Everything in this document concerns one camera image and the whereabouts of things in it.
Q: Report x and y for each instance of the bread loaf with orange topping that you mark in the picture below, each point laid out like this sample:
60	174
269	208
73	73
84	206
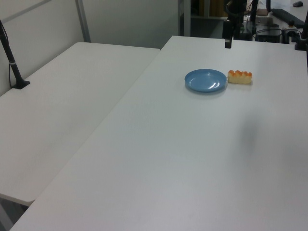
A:
239	77

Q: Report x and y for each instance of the black clamp camera stand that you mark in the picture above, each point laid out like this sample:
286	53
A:
303	36

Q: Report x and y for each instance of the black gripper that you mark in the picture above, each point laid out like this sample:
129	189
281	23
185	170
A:
227	29

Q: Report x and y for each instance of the blue plastic plate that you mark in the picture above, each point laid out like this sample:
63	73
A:
205	80

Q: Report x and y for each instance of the black computer keyboard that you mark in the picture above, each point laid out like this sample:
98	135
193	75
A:
286	16

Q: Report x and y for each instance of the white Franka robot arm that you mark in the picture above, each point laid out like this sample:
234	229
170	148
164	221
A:
235	8

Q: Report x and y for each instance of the black camera stand with tape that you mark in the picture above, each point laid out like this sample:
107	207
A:
12	65

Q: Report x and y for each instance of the black computer mouse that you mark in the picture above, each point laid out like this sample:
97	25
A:
298	3

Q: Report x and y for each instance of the black electronics box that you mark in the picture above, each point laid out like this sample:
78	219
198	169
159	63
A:
268	35

